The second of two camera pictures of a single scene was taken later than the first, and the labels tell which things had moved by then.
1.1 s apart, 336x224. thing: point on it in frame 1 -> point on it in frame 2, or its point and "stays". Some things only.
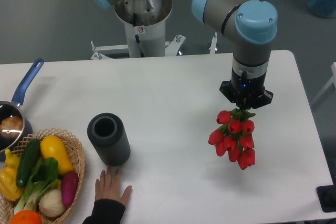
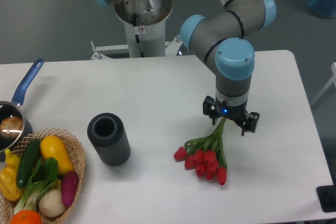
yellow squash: [52, 146] stays
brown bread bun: [11, 127] stays
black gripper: [245, 92] -> [214, 108]
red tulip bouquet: [234, 137] -> [206, 155]
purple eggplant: [69, 184] stays
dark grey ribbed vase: [109, 138] stays
